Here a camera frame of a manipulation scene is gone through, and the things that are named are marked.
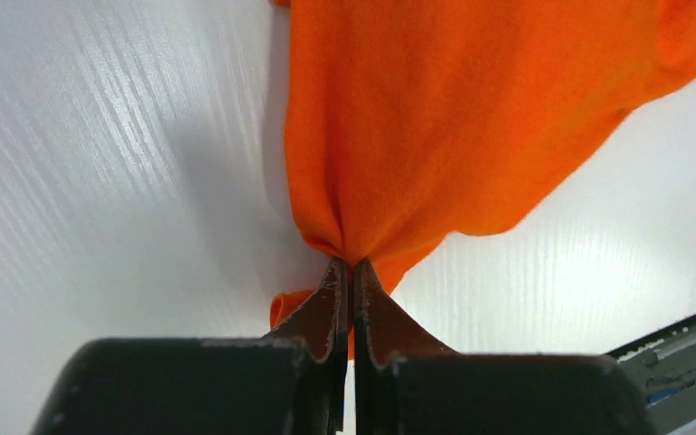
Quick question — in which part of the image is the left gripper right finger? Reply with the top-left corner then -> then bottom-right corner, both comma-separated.
353,260 -> 655,434

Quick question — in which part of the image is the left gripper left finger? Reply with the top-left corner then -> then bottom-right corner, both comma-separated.
33,258 -> 349,434

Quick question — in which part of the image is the orange t-shirt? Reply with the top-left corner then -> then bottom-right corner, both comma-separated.
277,1 -> 696,353

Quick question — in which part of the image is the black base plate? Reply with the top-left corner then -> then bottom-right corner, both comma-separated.
608,314 -> 696,434

